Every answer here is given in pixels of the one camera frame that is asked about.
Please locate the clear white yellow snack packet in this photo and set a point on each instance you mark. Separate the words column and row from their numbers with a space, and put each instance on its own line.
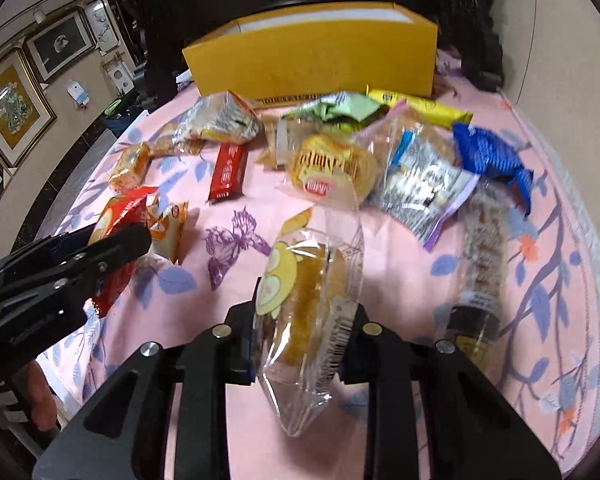
column 220, row 115

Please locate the dark blue bag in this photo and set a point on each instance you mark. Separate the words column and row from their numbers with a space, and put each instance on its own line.
column 116, row 124

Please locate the yellow cardboard box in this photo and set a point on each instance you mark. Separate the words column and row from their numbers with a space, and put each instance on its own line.
column 305, row 60

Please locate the light green snack packet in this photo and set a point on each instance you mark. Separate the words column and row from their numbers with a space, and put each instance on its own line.
column 350, row 107

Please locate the gold framed green artwork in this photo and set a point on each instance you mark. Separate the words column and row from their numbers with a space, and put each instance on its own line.
column 12, row 105

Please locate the round yellow cake packet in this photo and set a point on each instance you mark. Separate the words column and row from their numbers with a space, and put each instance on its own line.
column 330, row 160

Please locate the red bar wrapper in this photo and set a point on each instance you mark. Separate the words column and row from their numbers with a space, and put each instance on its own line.
column 227, row 170

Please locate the tan cracker packet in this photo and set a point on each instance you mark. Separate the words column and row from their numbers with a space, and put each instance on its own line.
column 275, row 145

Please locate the blue snack packet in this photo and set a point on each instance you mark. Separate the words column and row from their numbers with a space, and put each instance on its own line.
column 485, row 152

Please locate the white framed picture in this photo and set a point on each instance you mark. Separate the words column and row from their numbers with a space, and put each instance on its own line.
column 102, row 27

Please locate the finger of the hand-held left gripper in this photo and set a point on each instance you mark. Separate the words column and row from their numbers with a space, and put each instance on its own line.
column 60, row 245
column 120, row 250

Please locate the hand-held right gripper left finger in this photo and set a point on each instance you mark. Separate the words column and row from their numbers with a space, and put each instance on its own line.
column 240, row 350

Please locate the clear cartoon print bread packet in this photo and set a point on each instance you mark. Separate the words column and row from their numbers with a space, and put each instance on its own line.
column 305, row 280

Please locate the person's left hand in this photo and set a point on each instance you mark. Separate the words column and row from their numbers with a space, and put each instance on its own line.
column 41, row 395

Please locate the green round item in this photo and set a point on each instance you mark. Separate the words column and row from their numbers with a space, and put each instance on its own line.
column 114, row 107

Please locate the pink waffle cookie packet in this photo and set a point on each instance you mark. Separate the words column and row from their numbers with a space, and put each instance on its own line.
column 420, row 175

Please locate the black framed picture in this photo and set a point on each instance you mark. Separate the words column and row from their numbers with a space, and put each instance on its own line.
column 60, row 45

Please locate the brown nut brittle packet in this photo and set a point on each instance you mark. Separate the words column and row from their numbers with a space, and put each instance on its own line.
column 172, row 145

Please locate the long clear dark-ended packet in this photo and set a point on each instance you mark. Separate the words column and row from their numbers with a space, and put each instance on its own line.
column 480, row 260

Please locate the red snack packet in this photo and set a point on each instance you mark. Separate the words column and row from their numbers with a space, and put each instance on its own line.
column 120, row 207

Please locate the pink floral tablecloth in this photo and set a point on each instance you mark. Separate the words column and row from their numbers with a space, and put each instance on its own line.
column 405, row 285

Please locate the orange cake packet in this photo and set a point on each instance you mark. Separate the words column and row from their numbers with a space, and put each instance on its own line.
column 130, row 167

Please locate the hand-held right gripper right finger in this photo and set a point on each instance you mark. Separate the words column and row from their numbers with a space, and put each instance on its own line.
column 355, row 355

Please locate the yellow bar packet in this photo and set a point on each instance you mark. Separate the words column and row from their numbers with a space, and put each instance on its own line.
column 430, row 107

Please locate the small orange white packet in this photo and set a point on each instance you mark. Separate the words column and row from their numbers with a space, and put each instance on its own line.
column 167, row 230

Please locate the white blue wall device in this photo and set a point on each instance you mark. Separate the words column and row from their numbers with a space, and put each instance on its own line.
column 78, row 92

